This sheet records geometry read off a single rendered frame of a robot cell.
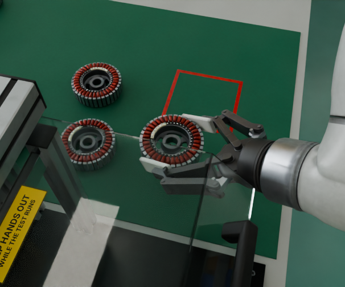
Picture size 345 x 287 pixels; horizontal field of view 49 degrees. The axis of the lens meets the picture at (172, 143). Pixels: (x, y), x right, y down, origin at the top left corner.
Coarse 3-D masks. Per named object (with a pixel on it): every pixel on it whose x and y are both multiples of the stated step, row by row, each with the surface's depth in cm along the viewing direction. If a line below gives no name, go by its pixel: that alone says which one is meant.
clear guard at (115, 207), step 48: (48, 144) 42; (96, 144) 42; (144, 144) 42; (0, 192) 39; (48, 192) 39; (96, 192) 39; (144, 192) 39; (192, 192) 39; (240, 192) 43; (48, 240) 36; (96, 240) 36; (144, 240) 36; (192, 240) 36
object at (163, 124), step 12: (156, 120) 67; (168, 120) 67; (180, 120) 68; (144, 132) 66; (156, 132) 66; (168, 132) 69; (180, 132) 68; (192, 132) 66; (180, 144) 66; (192, 144) 65
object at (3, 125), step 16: (0, 80) 40; (16, 80) 41; (32, 80) 40; (0, 96) 39; (16, 96) 39; (32, 96) 41; (0, 112) 38; (16, 112) 38; (32, 112) 41; (0, 128) 37; (16, 128) 39; (32, 128) 42; (0, 144) 37; (16, 144) 39; (0, 160) 37; (16, 160) 40; (0, 176) 38
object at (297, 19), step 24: (120, 0) 106; (144, 0) 106; (168, 0) 106; (192, 0) 106; (216, 0) 106; (240, 0) 106; (264, 0) 106; (288, 0) 106; (264, 24) 100; (288, 24) 100; (288, 216) 71; (288, 240) 68
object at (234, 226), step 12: (228, 228) 38; (240, 228) 37; (252, 228) 37; (228, 240) 39; (240, 240) 36; (252, 240) 37; (240, 252) 36; (252, 252) 36; (240, 264) 35; (252, 264) 36; (240, 276) 34
